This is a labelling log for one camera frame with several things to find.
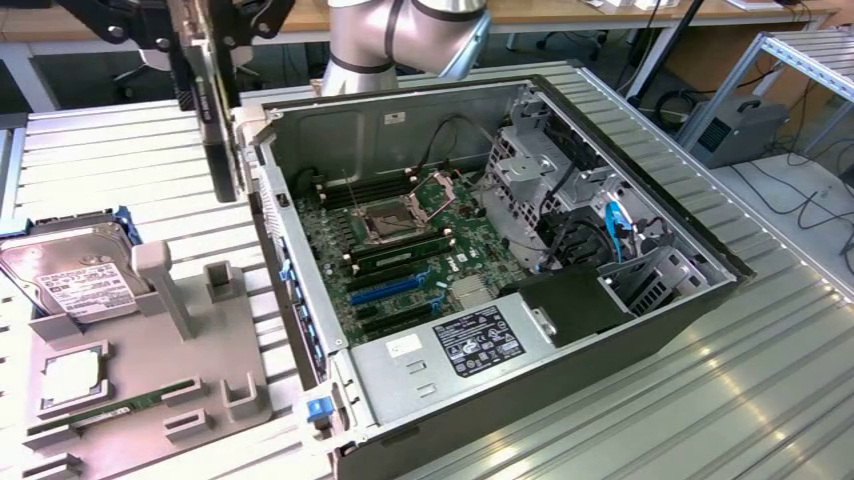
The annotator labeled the gray control box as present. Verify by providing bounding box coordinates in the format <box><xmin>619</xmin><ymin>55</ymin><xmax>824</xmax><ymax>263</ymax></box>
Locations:
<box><xmin>686</xmin><ymin>94</ymin><xmax>792</xmax><ymax>169</ymax></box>

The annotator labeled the blue bracket retainer strip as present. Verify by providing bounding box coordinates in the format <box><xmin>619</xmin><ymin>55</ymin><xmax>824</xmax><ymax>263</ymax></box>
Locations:
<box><xmin>297</xmin><ymin>303</ymin><xmax>327</xmax><ymax>362</ymax></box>

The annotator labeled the silver socket cover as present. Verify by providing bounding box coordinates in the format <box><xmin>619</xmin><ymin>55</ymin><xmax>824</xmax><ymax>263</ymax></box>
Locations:
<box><xmin>403</xmin><ymin>169</ymin><xmax>459</xmax><ymax>221</ymax></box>

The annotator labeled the thin wire locking lever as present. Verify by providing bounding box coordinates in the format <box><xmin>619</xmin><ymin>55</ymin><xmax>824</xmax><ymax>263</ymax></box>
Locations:
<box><xmin>339</xmin><ymin>167</ymin><xmax>361</xmax><ymax>209</ymax></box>

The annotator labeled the wooden desk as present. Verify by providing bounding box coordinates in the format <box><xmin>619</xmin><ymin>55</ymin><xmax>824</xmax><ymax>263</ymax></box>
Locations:
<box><xmin>0</xmin><ymin>0</ymin><xmax>842</xmax><ymax>114</ymax></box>

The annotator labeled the blue disk wire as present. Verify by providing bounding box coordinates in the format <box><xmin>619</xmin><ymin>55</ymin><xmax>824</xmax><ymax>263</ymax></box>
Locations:
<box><xmin>603</xmin><ymin>199</ymin><xmax>632</xmax><ymax>264</ymax></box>

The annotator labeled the green RAM stick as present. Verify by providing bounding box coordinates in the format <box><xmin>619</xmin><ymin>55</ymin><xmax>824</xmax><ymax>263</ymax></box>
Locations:
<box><xmin>25</xmin><ymin>378</ymin><xmax>201</xmax><ymax>432</ymax></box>
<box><xmin>356</xmin><ymin>238</ymin><xmax>459</xmax><ymax>275</ymax></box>

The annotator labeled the green motherboard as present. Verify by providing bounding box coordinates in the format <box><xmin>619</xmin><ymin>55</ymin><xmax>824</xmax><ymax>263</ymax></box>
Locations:
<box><xmin>292</xmin><ymin>164</ymin><xmax>508</xmax><ymax>346</ymax></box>

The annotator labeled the aluminium frame table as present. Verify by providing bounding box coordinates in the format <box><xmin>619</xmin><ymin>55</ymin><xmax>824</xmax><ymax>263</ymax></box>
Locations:
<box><xmin>672</xmin><ymin>29</ymin><xmax>854</xmax><ymax>166</ymax></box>

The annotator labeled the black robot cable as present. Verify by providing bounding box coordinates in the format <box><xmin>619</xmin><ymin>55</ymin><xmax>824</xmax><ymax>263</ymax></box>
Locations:
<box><xmin>383</xmin><ymin>0</ymin><xmax>405</xmax><ymax>59</ymax></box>

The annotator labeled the open dark PC case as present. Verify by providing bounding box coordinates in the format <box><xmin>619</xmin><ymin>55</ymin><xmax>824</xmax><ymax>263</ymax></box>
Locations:
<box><xmin>229</xmin><ymin>72</ymin><xmax>759</xmax><ymax>480</ymax></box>

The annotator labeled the blue disk carrier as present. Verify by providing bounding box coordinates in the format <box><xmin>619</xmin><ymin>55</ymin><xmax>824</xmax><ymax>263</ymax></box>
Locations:
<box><xmin>0</xmin><ymin>203</ymin><xmax>146</xmax><ymax>247</ymax></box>

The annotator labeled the red and black wire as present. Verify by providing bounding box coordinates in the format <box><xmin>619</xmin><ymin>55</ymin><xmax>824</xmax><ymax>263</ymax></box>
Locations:
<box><xmin>630</xmin><ymin>215</ymin><xmax>674</xmax><ymax>237</ymax></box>

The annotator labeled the silver hard disk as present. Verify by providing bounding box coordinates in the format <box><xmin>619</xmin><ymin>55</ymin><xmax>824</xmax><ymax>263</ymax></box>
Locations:
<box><xmin>0</xmin><ymin>219</ymin><xmax>145</xmax><ymax>324</ymax></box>

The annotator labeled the silver drive cage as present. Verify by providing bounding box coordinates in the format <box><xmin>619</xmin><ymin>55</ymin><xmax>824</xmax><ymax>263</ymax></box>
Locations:
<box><xmin>483</xmin><ymin>82</ymin><xmax>632</xmax><ymax>274</ymax></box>

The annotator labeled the black RAM slot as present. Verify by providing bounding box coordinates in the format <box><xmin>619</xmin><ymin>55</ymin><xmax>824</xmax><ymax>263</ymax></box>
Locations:
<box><xmin>315</xmin><ymin>173</ymin><xmax>411</xmax><ymax>196</ymax></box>
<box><xmin>340</xmin><ymin>225</ymin><xmax>447</xmax><ymax>257</ymax></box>
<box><xmin>345</xmin><ymin>231</ymin><xmax>451</xmax><ymax>263</ymax></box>
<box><xmin>311</xmin><ymin>167</ymin><xmax>407</xmax><ymax>190</ymax></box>
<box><xmin>317</xmin><ymin>178</ymin><xmax>415</xmax><ymax>202</ymax></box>
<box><xmin>321</xmin><ymin>184</ymin><xmax>419</xmax><ymax>208</ymax></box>

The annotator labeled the black floor cable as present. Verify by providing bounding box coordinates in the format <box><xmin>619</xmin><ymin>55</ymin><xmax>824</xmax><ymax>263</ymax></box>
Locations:
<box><xmin>730</xmin><ymin>149</ymin><xmax>854</xmax><ymax>251</ymax></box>

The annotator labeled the perforated silver disk bay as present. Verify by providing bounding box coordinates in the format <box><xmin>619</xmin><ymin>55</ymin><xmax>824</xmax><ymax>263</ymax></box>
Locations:
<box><xmin>596</xmin><ymin>244</ymin><xmax>732</xmax><ymax>319</ymax></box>

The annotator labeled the black office chair base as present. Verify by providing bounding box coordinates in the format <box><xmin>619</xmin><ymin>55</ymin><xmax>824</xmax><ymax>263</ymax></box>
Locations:
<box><xmin>109</xmin><ymin>49</ymin><xmax>201</xmax><ymax>99</ymax></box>
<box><xmin>505</xmin><ymin>29</ymin><xmax>609</xmax><ymax>64</ymax></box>

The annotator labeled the black cable bundle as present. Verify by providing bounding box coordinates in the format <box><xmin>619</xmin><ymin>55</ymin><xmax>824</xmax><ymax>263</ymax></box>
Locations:
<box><xmin>537</xmin><ymin>162</ymin><xmax>619</xmax><ymax>274</ymax></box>

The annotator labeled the silver power supply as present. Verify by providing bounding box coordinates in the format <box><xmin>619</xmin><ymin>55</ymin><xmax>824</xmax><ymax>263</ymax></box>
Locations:
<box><xmin>345</xmin><ymin>292</ymin><xmax>559</xmax><ymax>431</ymax></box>

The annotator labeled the gray parts rack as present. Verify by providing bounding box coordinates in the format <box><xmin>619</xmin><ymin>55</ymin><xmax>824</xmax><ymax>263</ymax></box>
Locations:
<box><xmin>16</xmin><ymin>241</ymin><xmax>281</xmax><ymax>480</ymax></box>

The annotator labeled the dark graphics card green board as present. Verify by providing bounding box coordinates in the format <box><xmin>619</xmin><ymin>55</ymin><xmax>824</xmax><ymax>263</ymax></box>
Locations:
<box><xmin>137</xmin><ymin>0</ymin><xmax>243</xmax><ymax>204</ymax></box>

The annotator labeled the black coiled cable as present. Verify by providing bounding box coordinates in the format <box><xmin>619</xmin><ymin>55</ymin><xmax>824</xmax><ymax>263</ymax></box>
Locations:
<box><xmin>655</xmin><ymin>88</ymin><xmax>696</xmax><ymax>126</ymax></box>

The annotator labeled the dark looped cable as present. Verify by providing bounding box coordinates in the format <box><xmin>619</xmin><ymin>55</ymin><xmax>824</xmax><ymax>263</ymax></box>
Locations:
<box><xmin>424</xmin><ymin>113</ymin><xmax>503</xmax><ymax>169</ymax></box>

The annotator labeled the black plastic shroud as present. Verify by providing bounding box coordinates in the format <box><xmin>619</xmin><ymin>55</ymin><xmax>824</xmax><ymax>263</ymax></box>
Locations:
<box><xmin>499</xmin><ymin>267</ymin><xmax>635</xmax><ymax>349</ymax></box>

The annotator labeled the silver CPU socket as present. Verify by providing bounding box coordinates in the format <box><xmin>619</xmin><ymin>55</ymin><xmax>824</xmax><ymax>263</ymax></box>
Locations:
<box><xmin>353</xmin><ymin>198</ymin><xmax>423</xmax><ymax>244</ymax></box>

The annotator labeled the blue expansion slot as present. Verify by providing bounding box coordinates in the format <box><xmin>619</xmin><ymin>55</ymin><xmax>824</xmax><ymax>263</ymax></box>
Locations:
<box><xmin>349</xmin><ymin>279</ymin><xmax>429</xmax><ymax>307</ymax></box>

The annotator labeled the black stand pole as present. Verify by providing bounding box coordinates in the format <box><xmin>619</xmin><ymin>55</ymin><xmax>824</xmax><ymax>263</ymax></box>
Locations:
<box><xmin>626</xmin><ymin>0</ymin><xmax>708</xmax><ymax>109</ymax></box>

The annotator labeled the silver chipset heatsink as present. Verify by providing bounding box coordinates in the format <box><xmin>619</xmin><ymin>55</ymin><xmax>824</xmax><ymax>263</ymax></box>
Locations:
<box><xmin>451</xmin><ymin>279</ymin><xmax>496</xmax><ymax>307</ymax></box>

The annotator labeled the silver CPU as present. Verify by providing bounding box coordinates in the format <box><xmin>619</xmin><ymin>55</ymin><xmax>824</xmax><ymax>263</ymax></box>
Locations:
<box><xmin>38</xmin><ymin>352</ymin><xmax>108</xmax><ymax>404</ymax></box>

